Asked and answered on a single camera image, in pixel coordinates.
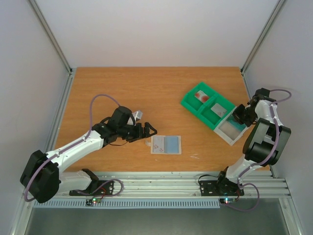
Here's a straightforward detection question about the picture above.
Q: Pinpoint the left aluminium frame post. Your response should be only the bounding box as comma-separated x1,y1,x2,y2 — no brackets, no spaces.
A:
27,0,74,75

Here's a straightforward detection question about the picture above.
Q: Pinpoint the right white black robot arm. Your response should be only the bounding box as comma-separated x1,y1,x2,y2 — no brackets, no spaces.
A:
216,88,291,195

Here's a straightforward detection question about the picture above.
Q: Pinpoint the green plastic sorting tray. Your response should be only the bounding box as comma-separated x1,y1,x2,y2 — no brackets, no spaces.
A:
181,82,236,130

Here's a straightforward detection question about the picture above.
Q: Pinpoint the grey card in tray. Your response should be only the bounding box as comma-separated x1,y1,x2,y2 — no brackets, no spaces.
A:
211,103,227,118

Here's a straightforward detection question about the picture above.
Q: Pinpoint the teal card in tray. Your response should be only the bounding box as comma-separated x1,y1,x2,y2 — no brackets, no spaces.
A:
227,116,246,131

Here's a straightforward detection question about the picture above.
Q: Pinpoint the grey slotted cable duct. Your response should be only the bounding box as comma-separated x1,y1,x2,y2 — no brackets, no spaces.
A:
33,198,220,209

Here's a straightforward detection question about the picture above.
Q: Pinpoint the right small circuit board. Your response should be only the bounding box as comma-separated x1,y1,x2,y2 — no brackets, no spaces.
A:
220,197,239,205

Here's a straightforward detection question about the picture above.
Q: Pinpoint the small circuit board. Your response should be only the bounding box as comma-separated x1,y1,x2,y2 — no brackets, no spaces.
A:
85,198,102,206
220,197,239,205

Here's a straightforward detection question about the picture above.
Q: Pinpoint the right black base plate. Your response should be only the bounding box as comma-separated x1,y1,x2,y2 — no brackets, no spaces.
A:
200,180,245,196

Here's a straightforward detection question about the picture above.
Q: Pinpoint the aluminium frame post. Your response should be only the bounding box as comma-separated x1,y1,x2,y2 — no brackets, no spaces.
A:
240,0,287,76
27,0,74,75

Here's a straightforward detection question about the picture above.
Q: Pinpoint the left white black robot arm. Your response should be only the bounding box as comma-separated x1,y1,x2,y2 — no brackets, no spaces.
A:
20,106,157,203

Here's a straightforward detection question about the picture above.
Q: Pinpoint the right aluminium frame post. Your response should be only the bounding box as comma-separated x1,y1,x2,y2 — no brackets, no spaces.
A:
240,0,287,76

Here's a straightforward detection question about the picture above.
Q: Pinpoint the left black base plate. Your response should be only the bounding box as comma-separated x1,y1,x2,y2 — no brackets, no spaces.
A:
69,180,114,196

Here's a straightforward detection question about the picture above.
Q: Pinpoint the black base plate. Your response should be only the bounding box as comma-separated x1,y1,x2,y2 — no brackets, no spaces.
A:
69,180,114,196
200,180,245,196

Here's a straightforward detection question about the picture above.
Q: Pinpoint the beige card holder wallet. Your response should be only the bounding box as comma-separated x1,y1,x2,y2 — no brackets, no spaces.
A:
145,135,182,155

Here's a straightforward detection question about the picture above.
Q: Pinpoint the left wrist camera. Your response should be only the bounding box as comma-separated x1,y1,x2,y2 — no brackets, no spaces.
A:
128,110,143,125

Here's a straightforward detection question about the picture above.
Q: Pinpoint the aluminium rail frame front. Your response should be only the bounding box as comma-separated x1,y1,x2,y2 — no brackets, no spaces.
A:
22,171,291,199

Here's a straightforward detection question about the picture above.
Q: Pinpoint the left small circuit board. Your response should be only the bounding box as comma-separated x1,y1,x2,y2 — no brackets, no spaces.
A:
85,198,102,206

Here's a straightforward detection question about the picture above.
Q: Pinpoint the red white card in tray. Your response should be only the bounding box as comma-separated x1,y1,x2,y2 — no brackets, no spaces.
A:
195,90,209,103

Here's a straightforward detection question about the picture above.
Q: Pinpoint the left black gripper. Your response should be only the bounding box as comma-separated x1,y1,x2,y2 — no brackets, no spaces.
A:
118,123,157,142

